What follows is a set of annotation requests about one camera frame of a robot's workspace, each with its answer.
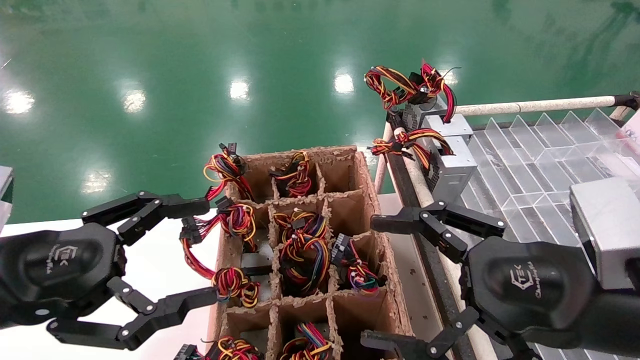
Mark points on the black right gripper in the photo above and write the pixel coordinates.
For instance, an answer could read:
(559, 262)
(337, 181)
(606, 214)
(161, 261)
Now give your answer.
(530, 287)

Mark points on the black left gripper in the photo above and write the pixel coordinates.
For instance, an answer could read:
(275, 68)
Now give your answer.
(55, 265)

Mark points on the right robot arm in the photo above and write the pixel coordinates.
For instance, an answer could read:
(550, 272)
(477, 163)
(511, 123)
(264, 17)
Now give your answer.
(615, 325)

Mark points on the brown cardboard divider box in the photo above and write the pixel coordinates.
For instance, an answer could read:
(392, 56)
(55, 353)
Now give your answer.
(350, 210)

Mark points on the cream rack leg pipe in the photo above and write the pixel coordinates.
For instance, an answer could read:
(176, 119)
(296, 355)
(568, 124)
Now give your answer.
(382, 170)

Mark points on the clear acrylic divider tray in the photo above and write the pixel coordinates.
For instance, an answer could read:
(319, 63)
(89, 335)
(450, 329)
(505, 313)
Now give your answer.
(525, 160)

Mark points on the black pipe joint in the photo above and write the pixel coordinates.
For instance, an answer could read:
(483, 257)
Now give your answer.
(629, 101)
(394, 120)

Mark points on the white red label sign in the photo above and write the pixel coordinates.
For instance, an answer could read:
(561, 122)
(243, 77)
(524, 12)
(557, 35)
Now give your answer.
(632, 132)

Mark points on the black rack rail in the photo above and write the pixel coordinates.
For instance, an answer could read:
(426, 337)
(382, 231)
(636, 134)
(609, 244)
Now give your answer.
(432, 285)

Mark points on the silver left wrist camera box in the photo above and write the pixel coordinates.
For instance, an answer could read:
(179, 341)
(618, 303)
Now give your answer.
(4, 185)

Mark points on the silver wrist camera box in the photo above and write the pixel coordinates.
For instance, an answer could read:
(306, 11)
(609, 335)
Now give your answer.
(4, 185)
(610, 225)

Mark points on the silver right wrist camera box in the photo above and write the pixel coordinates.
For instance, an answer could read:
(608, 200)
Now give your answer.
(610, 225)

